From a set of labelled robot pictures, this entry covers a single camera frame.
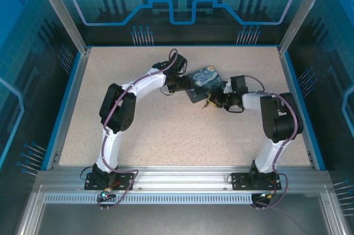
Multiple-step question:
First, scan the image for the blue grid print panel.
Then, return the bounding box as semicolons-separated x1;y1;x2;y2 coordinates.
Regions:
284;0;354;235
0;0;81;235

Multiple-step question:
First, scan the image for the starry night print box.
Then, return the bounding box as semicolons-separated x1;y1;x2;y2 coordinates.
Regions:
184;65;225;105

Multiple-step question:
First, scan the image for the aluminium side rail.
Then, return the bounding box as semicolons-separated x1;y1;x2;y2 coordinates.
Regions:
45;48;92;171
277;46;327;171

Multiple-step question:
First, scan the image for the slotted grey cable duct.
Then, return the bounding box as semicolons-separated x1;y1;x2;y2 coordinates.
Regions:
43;193;255;205

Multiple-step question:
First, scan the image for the aluminium frame post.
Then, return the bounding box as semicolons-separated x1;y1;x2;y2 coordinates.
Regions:
30;0;92;55
278;0;334;55

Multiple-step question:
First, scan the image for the small lit circuit board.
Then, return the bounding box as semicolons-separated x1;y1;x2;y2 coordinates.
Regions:
101;189;116;201
258;192;277;201

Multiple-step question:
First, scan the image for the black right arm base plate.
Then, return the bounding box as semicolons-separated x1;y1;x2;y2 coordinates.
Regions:
231;171;283;191

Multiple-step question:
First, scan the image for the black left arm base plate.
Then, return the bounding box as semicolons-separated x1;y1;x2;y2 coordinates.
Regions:
84;171;139;191

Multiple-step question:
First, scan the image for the aluminium cross rail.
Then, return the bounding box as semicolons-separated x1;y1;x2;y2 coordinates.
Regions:
34;166;331;191

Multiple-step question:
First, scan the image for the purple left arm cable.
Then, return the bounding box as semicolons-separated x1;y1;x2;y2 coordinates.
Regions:
96;49;179;211

